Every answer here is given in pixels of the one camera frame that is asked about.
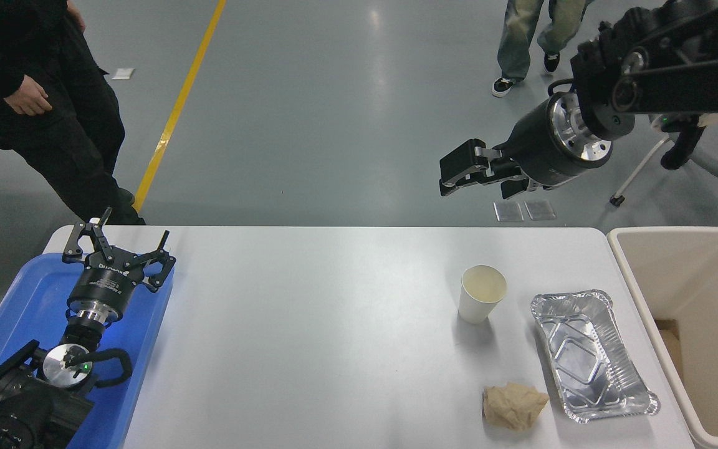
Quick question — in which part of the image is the crumpled tan paper ball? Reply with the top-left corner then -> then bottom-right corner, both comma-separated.
482,382 -> 550,432

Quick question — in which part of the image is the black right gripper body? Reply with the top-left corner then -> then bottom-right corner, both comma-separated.
496,99 -> 585,191

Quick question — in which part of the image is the silver foil tray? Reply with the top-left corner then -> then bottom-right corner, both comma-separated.
530,289 -> 661,425

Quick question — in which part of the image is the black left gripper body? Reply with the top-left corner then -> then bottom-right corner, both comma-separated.
66,248 -> 148,322

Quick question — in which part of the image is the blue plastic tray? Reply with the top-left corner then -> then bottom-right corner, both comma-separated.
0,253 -> 175,449

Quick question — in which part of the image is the large pale bin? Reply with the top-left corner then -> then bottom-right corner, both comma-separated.
606,226 -> 718,449

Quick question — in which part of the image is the person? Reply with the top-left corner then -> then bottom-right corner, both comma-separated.
492,0 -> 595,98
0,0 -> 146,226

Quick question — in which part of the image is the white paper cup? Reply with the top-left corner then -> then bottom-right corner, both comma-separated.
457,264 -> 508,325

